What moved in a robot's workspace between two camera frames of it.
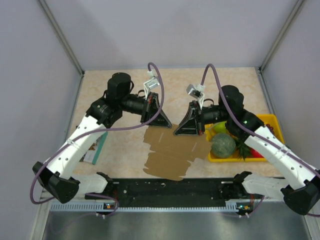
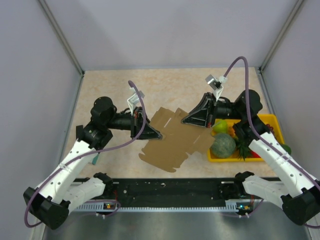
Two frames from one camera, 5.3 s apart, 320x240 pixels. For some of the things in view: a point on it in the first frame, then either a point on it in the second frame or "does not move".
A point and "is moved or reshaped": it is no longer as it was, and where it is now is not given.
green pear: [220, 127] does not move
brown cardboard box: [171, 154] is moved or reshaped
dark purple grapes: [271, 128] does not move
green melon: [223, 146] does not move
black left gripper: [151, 107] to [137, 120]
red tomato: [255, 154] does not move
